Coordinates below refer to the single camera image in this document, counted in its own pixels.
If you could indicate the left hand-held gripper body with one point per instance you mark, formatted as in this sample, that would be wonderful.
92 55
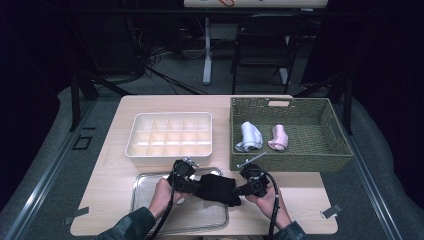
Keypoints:
181 176

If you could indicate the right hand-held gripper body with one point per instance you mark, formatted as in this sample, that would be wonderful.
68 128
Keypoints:
256 178

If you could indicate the black sock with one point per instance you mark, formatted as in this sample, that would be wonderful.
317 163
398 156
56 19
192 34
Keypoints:
216 188

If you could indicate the clear plastic box lid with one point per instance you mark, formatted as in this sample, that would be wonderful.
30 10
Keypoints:
200 216

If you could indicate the green woven basket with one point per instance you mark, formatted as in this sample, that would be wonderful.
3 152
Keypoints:
283 163

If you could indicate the white compartment storage box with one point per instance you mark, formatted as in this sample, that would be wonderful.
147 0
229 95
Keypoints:
150 161

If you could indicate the white sock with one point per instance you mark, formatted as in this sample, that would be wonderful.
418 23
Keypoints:
250 136

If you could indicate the pink sock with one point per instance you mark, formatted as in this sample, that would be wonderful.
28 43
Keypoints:
279 138

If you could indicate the person's left hand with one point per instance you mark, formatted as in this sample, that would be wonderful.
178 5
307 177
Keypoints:
163 198

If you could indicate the person's right hand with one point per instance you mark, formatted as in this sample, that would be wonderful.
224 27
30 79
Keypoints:
271 206

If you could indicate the white desk leg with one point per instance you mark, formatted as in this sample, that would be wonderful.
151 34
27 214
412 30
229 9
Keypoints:
207 50
284 75

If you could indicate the grey floor tape strip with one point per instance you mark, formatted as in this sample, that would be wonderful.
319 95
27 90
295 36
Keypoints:
78 212

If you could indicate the black metal stand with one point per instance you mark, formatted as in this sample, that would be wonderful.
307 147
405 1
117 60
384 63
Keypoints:
348 100
75 100

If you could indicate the black folding chair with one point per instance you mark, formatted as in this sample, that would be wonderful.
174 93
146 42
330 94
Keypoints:
263 56

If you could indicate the light desk top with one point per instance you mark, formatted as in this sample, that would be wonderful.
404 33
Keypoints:
266 3

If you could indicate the red item on desk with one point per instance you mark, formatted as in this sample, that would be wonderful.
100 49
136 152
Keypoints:
226 3

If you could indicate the aluminium floor rail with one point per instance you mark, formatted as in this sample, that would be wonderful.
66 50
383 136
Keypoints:
377 200
45 180

